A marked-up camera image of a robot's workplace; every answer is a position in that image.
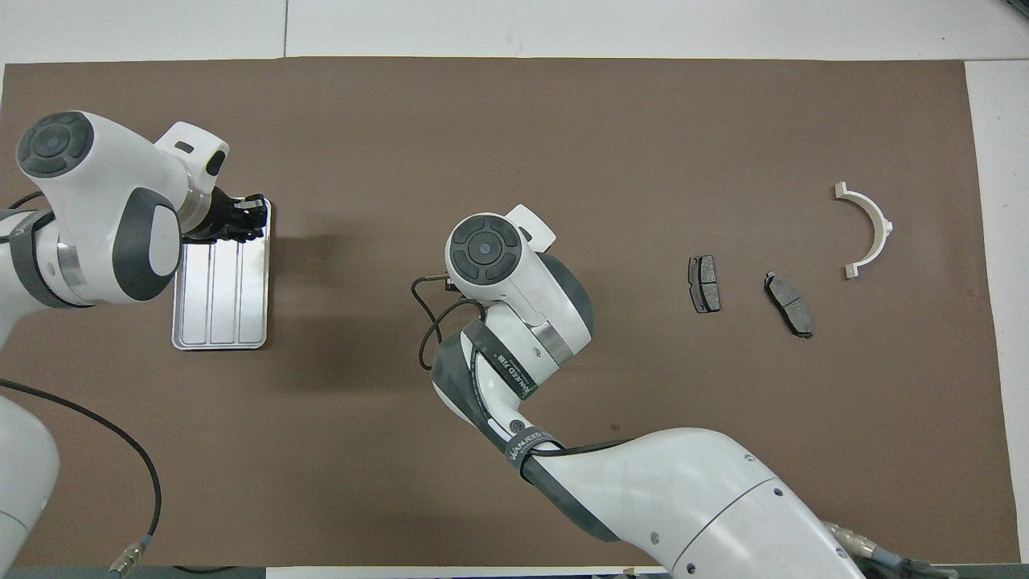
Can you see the curved dark brake pad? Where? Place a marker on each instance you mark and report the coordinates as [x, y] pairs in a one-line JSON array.
[[789, 303]]

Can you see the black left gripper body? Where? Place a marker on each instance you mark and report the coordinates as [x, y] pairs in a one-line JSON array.
[[215, 217]]

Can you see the brown paper table mat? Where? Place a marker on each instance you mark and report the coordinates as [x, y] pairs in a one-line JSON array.
[[514, 121]]

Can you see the silver metal tray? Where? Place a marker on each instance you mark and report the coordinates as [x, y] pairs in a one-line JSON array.
[[241, 297]]

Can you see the white semicircular plastic bracket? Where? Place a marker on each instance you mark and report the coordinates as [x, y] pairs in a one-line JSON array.
[[885, 231]]

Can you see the rectangular dark brake pad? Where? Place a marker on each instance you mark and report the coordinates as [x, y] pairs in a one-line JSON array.
[[704, 284]]

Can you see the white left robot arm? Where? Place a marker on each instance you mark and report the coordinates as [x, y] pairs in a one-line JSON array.
[[80, 201]]

